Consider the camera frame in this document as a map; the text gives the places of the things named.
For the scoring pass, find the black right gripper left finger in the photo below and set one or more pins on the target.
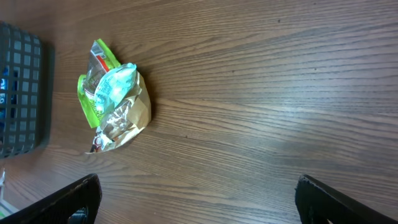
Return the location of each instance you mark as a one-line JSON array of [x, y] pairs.
[[76, 203]]

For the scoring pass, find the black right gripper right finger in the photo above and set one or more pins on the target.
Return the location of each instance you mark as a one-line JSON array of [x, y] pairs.
[[317, 202]]

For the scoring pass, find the brown paper bread bag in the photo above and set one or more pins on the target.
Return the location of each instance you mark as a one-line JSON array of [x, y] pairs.
[[129, 118]]

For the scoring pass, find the light teal snack packet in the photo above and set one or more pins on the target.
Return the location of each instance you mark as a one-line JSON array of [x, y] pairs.
[[114, 86]]

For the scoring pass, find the green snack packet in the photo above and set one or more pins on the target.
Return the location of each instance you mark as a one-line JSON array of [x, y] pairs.
[[101, 61]]

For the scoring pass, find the grey plastic mesh basket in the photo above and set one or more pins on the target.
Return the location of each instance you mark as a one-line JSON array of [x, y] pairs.
[[27, 75]]

